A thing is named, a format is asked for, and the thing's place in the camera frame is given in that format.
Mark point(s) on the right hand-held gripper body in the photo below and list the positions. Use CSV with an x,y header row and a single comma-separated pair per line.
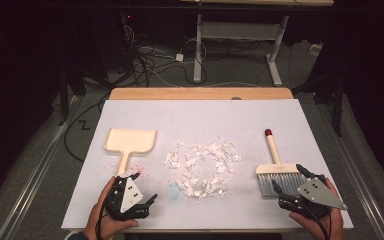
x,y
316,193

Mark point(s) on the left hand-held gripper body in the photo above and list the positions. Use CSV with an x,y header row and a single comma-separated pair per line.
x,y
126,196

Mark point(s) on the cream brush with red tip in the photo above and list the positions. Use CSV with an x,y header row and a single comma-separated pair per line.
x,y
273,150

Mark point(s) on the pile of white paper scraps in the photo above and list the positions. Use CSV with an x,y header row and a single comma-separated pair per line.
x,y
213,148

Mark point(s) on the person's right hand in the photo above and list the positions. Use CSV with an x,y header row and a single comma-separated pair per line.
x,y
333,226

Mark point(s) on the person's left hand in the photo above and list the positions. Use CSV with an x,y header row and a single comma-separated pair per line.
x,y
96,223

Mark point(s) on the cream plastic dustpan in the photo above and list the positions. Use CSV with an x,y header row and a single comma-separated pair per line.
x,y
130,140

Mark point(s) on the black metal stand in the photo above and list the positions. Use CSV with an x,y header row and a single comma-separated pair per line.
x,y
63,100
338,106

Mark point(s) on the white table mat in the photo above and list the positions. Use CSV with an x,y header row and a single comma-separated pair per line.
x,y
196,120

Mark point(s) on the wooden table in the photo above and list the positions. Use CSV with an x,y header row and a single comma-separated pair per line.
x,y
180,94

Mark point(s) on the white power adapter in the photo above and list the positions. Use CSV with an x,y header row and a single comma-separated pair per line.
x,y
179,57

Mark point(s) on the light wooden desktop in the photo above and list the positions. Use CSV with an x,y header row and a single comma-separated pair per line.
x,y
263,2

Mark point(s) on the metal floor rail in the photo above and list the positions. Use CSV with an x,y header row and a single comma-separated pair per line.
x,y
30,190
363,196

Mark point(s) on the white metal desk frame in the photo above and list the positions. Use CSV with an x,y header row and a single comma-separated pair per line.
x,y
198,50

